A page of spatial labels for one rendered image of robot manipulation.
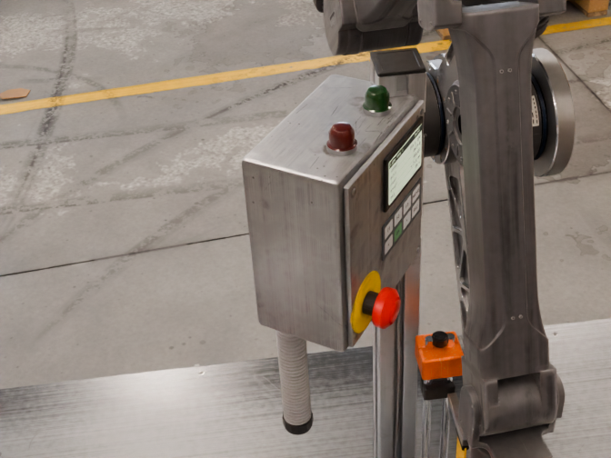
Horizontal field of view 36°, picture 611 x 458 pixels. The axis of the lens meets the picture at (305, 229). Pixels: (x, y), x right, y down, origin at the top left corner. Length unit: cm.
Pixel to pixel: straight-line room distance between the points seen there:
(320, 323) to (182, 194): 256
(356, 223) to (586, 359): 82
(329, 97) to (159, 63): 345
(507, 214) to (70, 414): 90
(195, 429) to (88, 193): 214
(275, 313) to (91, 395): 68
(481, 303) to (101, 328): 217
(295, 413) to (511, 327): 34
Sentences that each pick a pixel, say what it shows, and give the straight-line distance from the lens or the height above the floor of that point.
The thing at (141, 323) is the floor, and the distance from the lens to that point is 289.
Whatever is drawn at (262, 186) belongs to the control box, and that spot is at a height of 145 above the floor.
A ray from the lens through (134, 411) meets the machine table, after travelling 149.
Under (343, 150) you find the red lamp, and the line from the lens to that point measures 79.
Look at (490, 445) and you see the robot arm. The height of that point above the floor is 123.
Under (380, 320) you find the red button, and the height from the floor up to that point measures 133.
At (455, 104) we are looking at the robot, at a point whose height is 116.
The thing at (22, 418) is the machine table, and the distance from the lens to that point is 153.
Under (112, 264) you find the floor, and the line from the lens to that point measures 314.
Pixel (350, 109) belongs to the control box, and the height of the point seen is 148.
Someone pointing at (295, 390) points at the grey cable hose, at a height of 115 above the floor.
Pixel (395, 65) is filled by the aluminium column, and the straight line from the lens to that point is 88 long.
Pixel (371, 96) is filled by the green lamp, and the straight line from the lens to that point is 84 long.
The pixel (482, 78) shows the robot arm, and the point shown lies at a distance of 76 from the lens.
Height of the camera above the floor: 190
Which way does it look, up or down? 37 degrees down
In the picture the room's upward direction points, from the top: 4 degrees counter-clockwise
